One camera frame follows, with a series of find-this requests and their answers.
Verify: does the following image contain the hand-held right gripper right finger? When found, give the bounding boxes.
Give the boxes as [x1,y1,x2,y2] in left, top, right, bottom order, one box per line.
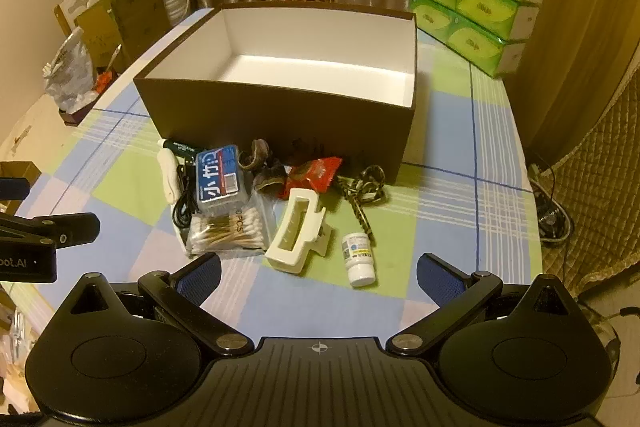
[385,252,588,356]

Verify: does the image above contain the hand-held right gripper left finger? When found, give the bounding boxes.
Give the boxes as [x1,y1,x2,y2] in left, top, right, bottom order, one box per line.
[55,252,253,358]

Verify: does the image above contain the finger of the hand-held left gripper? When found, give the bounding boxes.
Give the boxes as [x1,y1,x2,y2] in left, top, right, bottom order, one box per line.
[0,212,102,253]
[0,176,32,204]

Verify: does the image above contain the cotton swab pack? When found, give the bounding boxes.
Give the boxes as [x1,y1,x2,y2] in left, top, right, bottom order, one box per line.
[185,194,274,258]

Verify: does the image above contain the black cable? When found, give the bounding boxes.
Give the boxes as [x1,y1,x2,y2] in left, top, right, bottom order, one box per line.
[172,156,202,234]

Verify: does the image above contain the white pill bottle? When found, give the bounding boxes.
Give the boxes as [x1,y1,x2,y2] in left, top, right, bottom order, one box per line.
[341,232,377,287]

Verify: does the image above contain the white hair claw clip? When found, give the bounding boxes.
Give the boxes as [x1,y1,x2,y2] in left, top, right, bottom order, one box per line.
[264,188,334,277]

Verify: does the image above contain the blue floss pick box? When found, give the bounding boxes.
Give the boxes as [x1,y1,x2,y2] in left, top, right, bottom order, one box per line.
[195,144,254,214]

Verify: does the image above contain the white plastic tool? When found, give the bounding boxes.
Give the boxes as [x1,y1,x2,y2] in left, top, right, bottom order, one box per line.
[159,147,182,204]

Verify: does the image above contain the dark purple hair tie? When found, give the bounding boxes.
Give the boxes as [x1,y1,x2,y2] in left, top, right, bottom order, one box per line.
[252,159,289,200]

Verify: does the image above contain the leopard print hair claw clip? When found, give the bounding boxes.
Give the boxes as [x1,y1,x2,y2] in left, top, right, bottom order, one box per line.
[336,165,389,239]

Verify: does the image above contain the green lip balm tube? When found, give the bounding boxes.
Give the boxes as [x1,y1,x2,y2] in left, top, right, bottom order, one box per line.
[159,138,202,158]

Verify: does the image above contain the brown velvet scrunchie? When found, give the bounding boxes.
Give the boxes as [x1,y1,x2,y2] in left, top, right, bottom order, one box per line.
[239,138,274,170]

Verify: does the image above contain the red snack packet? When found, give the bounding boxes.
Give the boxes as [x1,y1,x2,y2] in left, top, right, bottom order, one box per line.
[286,157,344,194]

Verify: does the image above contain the brown cardboard box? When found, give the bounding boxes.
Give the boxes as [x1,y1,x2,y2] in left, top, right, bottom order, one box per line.
[132,2,421,184]

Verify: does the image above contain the crumpled clear plastic bag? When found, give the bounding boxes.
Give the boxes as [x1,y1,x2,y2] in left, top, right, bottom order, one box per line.
[42,27,99,112]

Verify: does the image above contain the yellow box with white edge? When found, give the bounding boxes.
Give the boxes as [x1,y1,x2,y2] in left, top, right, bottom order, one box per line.
[54,0,122,74]

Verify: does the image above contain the quilted beige chair cover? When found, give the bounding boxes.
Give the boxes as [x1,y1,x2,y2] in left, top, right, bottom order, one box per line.
[547,72,640,304]

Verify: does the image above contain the plain cardboard carton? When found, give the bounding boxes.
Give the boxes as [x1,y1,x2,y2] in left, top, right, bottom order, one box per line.
[110,0,174,70]

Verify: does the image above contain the stack of green tissue packs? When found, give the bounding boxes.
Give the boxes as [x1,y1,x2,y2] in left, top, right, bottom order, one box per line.
[409,0,552,78]

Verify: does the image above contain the brown curtain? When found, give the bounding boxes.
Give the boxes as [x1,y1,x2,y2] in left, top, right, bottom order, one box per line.
[492,0,640,150]

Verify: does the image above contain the power strip with cables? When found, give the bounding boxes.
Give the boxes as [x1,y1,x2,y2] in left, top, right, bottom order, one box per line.
[527,162,572,249]

